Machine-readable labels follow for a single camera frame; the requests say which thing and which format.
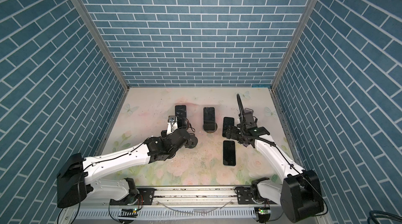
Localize black phone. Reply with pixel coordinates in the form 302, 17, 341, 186
222, 117, 235, 138

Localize teal phone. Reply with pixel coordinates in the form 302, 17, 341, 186
223, 140, 236, 166

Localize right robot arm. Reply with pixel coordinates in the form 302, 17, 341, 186
223, 125, 326, 223

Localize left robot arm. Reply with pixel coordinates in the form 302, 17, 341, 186
56, 128, 198, 208

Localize purple-edged phone back left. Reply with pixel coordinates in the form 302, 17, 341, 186
175, 105, 187, 128

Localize wooden round stand right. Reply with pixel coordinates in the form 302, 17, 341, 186
203, 122, 217, 133

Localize teal-edged phone back right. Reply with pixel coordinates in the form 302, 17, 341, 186
203, 107, 215, 124

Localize right controller board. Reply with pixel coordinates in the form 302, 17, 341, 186
254, 207, 271, 224

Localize controller board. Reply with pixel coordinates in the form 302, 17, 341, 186
117, 208, 138, 224
254, 207, 271, 224

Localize left controller board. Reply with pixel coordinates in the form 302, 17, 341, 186
117, 208, 138, 224

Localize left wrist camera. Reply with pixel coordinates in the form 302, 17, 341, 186
166, 116, 178, 135

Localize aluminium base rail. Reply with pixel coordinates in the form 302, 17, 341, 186
64, 185, 324, 209

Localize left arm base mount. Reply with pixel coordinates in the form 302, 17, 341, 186
110, 188, 156, 207

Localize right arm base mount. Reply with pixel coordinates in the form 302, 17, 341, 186
234, 186, 275, 205

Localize black cable bottom right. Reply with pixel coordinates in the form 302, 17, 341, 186
366, 210, 402, 224

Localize right frame post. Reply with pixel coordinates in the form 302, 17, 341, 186
271, 0, 318, 91

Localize frame post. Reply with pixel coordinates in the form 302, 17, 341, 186
71, 0, 129, 92
271, 0, 318, 91

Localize left frame post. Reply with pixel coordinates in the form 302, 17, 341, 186
71, 0, 129, 92

